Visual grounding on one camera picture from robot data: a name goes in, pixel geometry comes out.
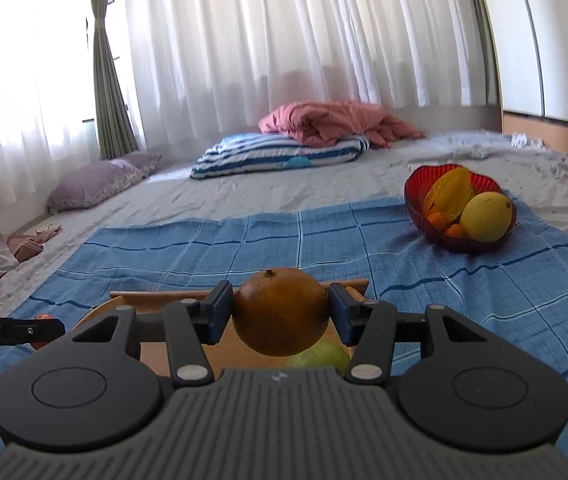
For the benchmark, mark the yellow starfruit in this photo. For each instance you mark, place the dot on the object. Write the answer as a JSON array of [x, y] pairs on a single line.
[[449, 192]]

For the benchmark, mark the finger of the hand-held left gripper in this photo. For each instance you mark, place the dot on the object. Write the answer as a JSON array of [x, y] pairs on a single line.
[[39, 330]]

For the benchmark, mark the purple pillow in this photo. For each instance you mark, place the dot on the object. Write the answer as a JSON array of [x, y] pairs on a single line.
[[94, 182]]

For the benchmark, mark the white sheer curtain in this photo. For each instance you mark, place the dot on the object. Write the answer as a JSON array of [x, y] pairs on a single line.
[[24, 85], [289, 45]]

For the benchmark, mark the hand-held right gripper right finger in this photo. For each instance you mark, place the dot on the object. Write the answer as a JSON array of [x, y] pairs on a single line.
[[340, 310]]

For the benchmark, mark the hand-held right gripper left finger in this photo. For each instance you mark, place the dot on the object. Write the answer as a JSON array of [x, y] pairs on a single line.
[[221, 306]]

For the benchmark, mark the blue striped pillow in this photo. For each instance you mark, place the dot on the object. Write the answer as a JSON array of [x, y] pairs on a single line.
[[274, 155]]

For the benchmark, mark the blue checked blanket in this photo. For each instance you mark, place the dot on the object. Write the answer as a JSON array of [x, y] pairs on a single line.
[[189, 250]]

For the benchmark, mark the pink quilt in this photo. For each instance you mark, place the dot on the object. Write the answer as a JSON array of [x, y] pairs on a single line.
[[334, 120]]

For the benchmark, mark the small kumquat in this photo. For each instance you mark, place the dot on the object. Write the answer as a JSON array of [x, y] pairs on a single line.
[[456, 231], [436, 221]]

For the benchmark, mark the crumpled white cloth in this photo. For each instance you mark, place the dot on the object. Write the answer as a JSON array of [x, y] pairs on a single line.
[[526, 140]]

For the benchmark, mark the green apple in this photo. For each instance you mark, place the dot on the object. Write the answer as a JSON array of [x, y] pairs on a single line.
[[321, 357]]

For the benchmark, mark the white wardrobe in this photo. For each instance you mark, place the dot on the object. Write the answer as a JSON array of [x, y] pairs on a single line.
[[554, 35]]

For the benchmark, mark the red glass bowl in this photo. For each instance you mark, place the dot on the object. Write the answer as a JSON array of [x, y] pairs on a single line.
[[459, 246]]

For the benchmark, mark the wooden tray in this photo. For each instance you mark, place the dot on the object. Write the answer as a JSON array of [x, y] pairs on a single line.
[[151, 357]]

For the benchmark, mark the green curtain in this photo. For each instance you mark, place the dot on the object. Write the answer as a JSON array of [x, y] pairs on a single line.
[[111, 85]]

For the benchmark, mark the yellow mango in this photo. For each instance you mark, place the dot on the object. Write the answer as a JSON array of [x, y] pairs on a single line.
[[486, 217]]

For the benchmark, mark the brownish orange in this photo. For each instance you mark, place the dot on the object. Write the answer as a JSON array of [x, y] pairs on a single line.
[[281, 312]]

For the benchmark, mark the small tangerine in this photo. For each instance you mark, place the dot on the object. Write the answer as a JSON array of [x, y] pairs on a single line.
[[42, 316]]

